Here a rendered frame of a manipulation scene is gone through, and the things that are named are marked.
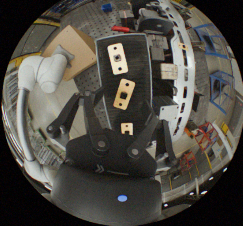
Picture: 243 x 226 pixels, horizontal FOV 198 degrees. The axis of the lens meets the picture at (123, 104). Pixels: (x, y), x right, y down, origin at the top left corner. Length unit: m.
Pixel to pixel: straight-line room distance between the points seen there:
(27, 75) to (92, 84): 0.60
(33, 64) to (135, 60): 0.49
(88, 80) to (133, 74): 0.59
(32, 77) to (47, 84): 0.13
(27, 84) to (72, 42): 0.36
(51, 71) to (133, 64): 0.38
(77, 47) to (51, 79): 0.27
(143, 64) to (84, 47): 0.45
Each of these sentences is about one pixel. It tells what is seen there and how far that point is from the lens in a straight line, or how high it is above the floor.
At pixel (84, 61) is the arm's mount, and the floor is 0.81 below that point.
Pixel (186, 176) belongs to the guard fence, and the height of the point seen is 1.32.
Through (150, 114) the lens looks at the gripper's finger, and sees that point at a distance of 0.15.
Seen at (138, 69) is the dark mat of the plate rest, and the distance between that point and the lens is 0.22.
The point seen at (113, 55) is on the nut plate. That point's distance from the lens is 0.22.
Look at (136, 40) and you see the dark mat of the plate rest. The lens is 0.23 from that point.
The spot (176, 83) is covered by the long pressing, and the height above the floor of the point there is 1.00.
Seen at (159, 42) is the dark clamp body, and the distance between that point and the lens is 0.35.
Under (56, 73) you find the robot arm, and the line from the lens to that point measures 0.45.
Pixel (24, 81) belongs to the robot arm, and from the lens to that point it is 0.49.
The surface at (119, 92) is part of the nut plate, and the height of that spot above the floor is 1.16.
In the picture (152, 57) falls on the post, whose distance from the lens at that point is 0.30.
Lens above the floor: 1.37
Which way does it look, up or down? 65 degrees down
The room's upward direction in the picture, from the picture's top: 171 degrees counter-clockwise
